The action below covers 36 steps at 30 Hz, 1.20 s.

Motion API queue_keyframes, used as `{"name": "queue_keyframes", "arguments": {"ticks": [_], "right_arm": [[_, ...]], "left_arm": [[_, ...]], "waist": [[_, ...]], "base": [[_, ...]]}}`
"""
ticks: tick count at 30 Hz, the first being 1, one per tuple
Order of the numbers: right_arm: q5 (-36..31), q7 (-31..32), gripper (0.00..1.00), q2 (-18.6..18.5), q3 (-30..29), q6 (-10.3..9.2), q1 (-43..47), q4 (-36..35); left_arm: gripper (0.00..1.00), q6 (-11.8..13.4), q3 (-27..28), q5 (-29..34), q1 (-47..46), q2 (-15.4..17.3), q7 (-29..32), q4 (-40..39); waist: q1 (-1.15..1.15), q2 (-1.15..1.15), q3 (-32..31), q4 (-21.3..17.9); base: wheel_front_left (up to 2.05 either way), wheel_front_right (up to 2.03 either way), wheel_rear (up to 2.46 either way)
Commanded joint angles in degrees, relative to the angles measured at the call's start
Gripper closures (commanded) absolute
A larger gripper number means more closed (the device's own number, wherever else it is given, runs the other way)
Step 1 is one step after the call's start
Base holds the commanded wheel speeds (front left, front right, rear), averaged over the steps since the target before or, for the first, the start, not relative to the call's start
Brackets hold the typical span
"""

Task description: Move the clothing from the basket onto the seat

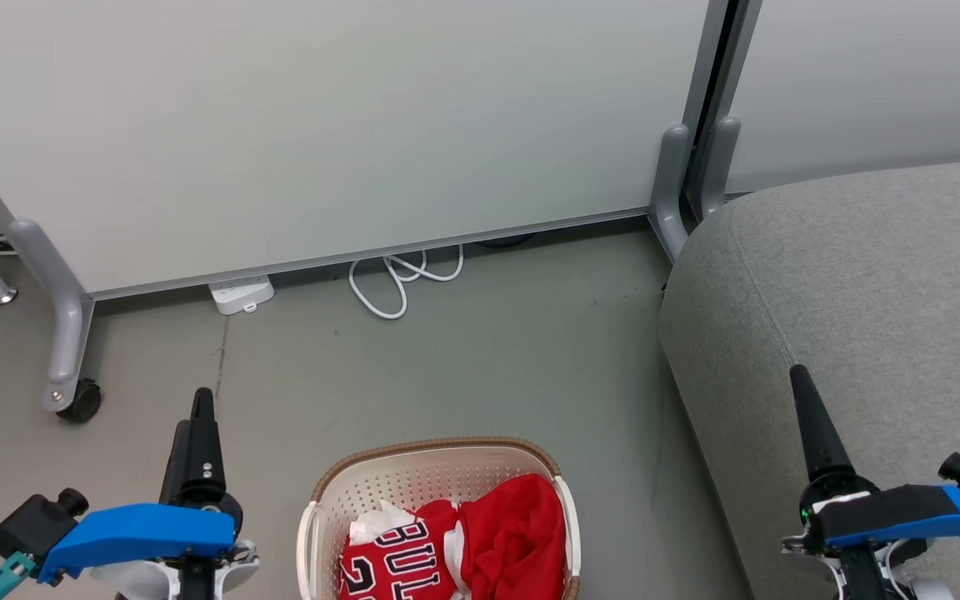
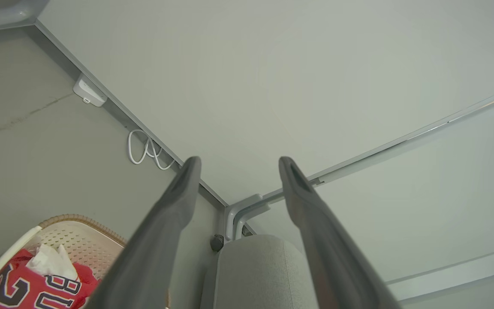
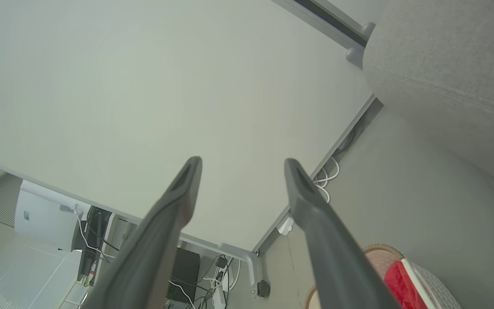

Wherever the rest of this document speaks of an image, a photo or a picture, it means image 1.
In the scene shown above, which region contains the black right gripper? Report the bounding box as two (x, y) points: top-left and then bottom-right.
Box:
(784, 364), (888, 600)

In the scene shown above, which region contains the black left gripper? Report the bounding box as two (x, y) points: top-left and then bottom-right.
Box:
(159, 387), (244, 600)

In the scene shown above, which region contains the red and white basketball jersey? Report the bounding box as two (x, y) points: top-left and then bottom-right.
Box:
(338, 498), (473, 600)

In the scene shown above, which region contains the plain red shirt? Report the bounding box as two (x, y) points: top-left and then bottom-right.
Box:
(457, 473), (568, 600)

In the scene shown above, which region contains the grey fabric sofa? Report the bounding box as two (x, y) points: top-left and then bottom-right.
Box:
(657, 156), (960, 600)

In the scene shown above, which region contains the black caster wheel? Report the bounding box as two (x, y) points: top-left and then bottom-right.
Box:
(57, 379), (103, 423)

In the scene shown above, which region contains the white power strip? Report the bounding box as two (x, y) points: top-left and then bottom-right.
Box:
(207, 275), (275, 316)

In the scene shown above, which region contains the grey partition leg with caster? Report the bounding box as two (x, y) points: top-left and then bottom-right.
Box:
(7, 218), (96, 413)

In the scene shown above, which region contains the cream plastic laundry basket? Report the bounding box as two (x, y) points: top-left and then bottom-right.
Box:
(297, 436), (583, 600)

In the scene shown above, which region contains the narrow white partition panel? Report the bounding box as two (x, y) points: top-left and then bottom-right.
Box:
(726, 0), (960, 197)

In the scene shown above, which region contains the wide white partition panel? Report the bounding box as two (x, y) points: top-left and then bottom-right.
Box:
(0, 0), (710, 301)

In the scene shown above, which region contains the blue left camera mount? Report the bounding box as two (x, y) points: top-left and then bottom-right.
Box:
(37, 502), (238, 584)

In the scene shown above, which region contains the blue black right camera mount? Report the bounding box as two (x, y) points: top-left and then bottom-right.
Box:
(813, 483), (960, 551)

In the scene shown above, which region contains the left camera cable teal plug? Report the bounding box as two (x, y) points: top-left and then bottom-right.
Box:
(0, 552), (35, 600)

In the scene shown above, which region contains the white power cable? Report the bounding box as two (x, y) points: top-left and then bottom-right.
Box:
(348, 244), (466, 321)

